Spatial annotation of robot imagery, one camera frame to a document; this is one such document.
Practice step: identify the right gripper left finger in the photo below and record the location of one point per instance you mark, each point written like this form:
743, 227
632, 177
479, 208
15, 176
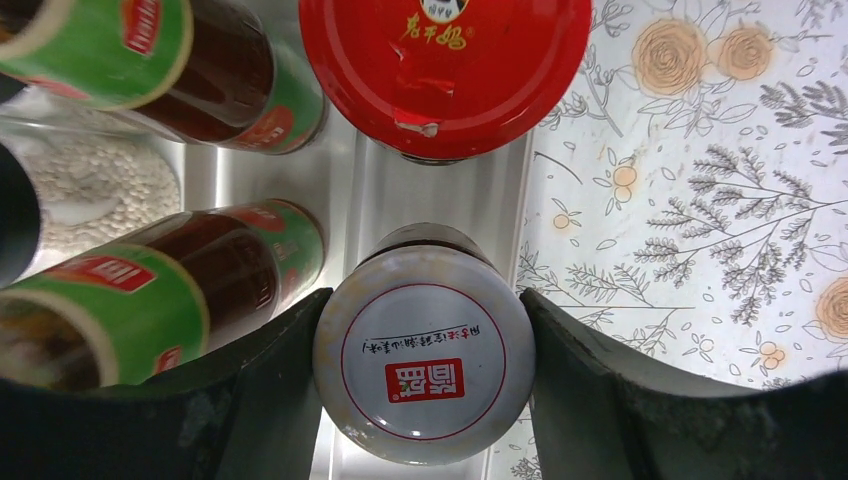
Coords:
248, 410

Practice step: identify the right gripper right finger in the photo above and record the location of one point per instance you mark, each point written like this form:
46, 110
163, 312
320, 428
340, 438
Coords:
602, 410

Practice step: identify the yellow cap sauce bottle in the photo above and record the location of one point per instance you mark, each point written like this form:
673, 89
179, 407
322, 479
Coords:
158, 297
207, 71

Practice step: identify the white divided organizer tray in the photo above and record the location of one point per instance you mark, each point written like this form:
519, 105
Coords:
359, 191

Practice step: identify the red lid chili sauce jar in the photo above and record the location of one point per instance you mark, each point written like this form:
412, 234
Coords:
445, 80

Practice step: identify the floral patterned table mat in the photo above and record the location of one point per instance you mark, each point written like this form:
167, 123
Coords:
688, 194

